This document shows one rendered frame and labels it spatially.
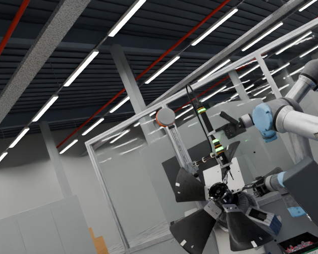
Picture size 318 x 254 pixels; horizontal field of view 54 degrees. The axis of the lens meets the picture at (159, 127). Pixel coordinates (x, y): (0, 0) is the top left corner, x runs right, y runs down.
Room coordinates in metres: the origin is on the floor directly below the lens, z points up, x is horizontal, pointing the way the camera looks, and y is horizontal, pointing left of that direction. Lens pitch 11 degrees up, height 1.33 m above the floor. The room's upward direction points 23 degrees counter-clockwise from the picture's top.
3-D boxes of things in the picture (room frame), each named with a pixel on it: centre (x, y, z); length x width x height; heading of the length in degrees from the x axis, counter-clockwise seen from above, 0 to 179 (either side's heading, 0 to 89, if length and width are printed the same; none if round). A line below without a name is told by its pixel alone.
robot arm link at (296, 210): (1.44, -0.43, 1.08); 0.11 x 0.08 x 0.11; 118
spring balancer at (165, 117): (2.51, -0.08, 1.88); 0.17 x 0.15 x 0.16; 70
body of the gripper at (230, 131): (1.80, -0.39, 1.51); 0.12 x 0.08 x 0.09; 80
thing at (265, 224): (1.83, -0.33, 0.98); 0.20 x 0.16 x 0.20; 160
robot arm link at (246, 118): (1.79, -0.47, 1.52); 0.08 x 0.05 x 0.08; 170
